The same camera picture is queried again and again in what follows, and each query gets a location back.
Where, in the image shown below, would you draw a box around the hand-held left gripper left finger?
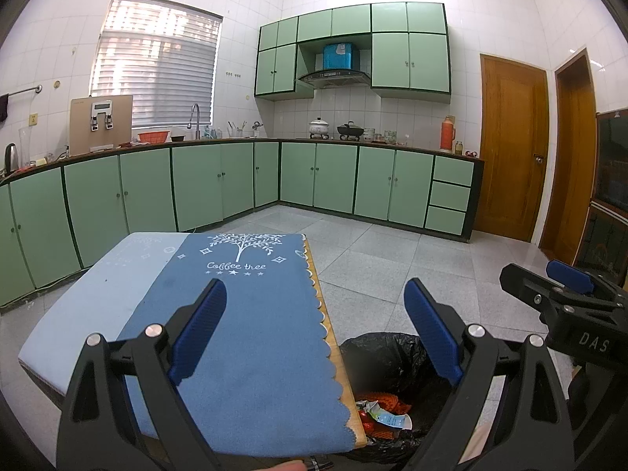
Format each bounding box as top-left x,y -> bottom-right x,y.
56,278 -> 227,471

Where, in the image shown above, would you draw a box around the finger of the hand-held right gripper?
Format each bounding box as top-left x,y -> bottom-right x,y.
546,260 -> 628,307
499,263 -> 609,322

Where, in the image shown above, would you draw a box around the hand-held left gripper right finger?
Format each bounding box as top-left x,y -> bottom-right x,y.
403,277 -> 575,471

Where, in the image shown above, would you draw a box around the trash bin with black bag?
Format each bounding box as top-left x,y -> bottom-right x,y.
338,332 -> 472,464

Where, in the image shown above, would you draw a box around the white printed wrapper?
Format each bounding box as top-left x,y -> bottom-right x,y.
378,409 -> 413,431

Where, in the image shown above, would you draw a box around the red snack wrapper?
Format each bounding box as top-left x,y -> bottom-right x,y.
360,409 -> 396,441

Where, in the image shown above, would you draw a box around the person's left hand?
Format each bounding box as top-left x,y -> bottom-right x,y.
243,460 -> 307,471

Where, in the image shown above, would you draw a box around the blue printed tablecloth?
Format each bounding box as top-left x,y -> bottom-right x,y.
116,232 -> 356,455

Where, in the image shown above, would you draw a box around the wooden table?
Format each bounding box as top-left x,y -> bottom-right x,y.
299,235 -> 369,452

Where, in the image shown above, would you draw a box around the light blue tablecloth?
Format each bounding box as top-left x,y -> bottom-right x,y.
18,233 -> 190,396

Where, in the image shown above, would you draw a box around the black glass display cabinet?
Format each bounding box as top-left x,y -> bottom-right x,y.
574,110 -> 628,285

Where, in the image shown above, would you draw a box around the closed wooden door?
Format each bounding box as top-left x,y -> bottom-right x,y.
473,54 -> 549,242

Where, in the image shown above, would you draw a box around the orange thermos flask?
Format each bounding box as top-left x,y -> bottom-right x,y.
439,115 -> 457,152

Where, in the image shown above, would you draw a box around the green lower kitchen cabinets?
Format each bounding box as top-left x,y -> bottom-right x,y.
0,138 -> 486,307

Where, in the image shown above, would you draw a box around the green kitchen cabinets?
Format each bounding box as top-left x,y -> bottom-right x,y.
0,138 -> 486,307
254,2 -> 452,105

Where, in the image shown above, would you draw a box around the black wok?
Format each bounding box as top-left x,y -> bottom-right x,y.
336,121 -> 366,141

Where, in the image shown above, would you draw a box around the green upper kitchen cabinets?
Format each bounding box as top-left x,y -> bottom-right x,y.
254,2 -> 452,105

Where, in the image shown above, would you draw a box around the window blinds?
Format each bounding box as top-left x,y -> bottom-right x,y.
91,0 -> 223,131

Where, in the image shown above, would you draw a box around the black range hood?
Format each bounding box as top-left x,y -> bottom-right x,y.
297,69 -> 372,90

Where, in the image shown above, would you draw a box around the blue box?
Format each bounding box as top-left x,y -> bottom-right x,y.
322,42 -> 356,71

